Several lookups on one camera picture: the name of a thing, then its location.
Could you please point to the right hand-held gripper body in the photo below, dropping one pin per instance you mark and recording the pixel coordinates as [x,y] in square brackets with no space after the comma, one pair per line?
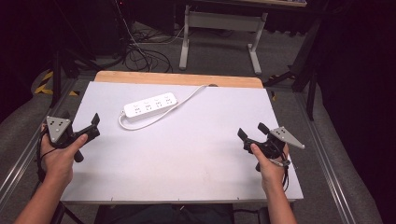
[274,144]

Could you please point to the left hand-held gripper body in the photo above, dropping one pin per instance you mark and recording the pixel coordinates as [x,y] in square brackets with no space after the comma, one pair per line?
[58,128]

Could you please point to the person's right hand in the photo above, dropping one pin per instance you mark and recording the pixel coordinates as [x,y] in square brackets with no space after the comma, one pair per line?
[270,171]

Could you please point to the person's left hand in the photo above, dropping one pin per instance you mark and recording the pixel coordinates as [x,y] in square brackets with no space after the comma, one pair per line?
[60,160]

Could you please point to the white power strip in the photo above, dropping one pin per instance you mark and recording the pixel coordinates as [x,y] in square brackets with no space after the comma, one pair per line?
[150,104]
[183,99]

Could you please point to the white board table cover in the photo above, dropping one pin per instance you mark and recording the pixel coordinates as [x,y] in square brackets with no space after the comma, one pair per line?
[186,149]

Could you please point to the black tripod stand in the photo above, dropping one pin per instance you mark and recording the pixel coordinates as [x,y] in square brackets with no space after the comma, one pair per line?
[63,67]

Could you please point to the black metal stand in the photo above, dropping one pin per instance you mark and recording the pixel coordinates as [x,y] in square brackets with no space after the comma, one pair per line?
[306,68]

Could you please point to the black stool leg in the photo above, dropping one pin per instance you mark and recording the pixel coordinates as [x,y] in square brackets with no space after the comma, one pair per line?
[63,214]

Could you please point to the person's dark trousers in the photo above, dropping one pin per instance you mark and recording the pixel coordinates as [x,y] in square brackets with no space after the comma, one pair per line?
[165,214]

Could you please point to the aluminium rail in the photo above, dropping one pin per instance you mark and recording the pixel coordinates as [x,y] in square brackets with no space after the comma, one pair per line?
[21,166]
[327,168]

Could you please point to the white metal desk frame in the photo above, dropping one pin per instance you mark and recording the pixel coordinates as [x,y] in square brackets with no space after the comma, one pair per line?
[222,20]

